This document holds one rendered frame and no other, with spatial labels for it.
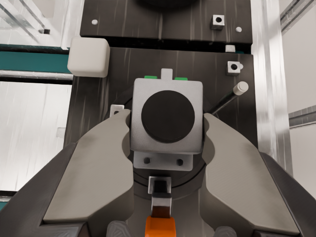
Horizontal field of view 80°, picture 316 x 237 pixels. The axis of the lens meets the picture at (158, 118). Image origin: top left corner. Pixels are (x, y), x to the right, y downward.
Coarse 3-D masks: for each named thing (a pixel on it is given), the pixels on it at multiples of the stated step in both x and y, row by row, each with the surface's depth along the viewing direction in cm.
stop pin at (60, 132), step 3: (57, 129) 24; (60, 129) 24; (63, 129) 24; (57, 132) 24; (60, 132) 24; (63, 132) 24; (57, 135) 24; (60, 135) 24; (63, 135) 24; (60, 138) 24; (63, 138) 24
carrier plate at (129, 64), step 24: (120, 48) 26; (120, 72) 25; (144, 72) 25; (192, 72) 25; (216, 72) 25; (240, 72) 25; (72, 96) 24; (96, 96) 24; (216, 96) 25; (240, 96) 25; (72, 120) 24; (96, 120) 24; (240, 120) 24; (144, 216) 22; (192, 216) 22
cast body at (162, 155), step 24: (168, 72) 16; (144, 96) 12; (168, 96) 11; (192, 96) 12; (144, 120) 10; (168, 120) 10; (192, 120) 11; (144, 144) 11; (168, 144) 11; (192, 144) 11; (144, 168) 14; (168, 168) 14
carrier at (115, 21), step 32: (96, 0) 27; (128, 0) 27; (160, 0) 26; (192, 0) 27; (224, 0) 27; (96, 32) 26; (128, 32) 26; (160, 32) 26; (192, 32) 26; (224, 32) 26
